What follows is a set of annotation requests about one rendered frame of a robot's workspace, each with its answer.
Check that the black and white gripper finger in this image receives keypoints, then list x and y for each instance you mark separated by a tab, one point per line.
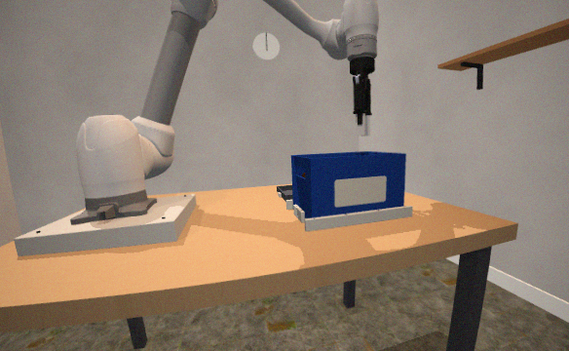
359	102
367	109

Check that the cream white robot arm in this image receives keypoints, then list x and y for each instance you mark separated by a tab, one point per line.
113	155

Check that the blue plastic crate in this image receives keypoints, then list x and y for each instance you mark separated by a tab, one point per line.
341	185

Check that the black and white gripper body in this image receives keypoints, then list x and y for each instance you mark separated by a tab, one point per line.
362	66

